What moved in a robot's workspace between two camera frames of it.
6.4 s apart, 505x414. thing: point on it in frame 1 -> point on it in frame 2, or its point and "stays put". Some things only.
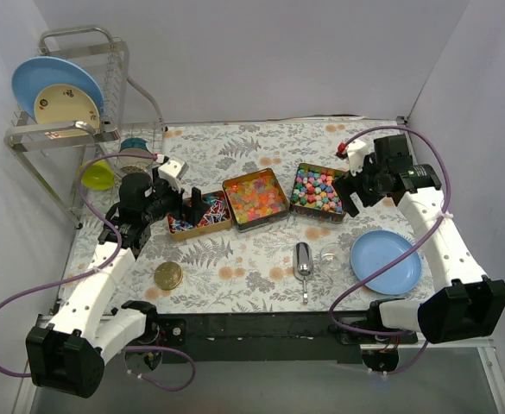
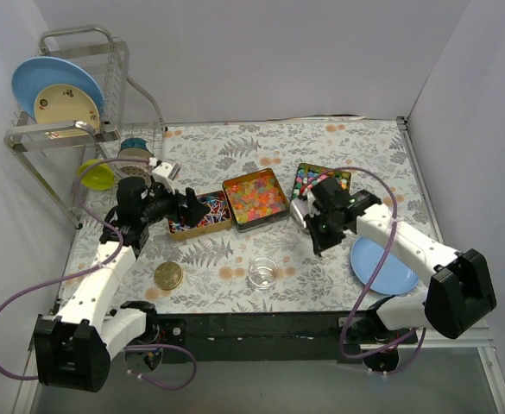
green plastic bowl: (97, 175) stays put
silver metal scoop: (303, 262) -> (299, 209)
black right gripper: (357, 190) -> (318, 228)
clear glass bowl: (334, 257) -> (262, 273)
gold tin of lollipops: (217, 217) stays put
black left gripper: (181, 203) stays put
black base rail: (262, 338) stays put
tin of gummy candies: (255, 198) stays put
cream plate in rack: (66, 103) stays put
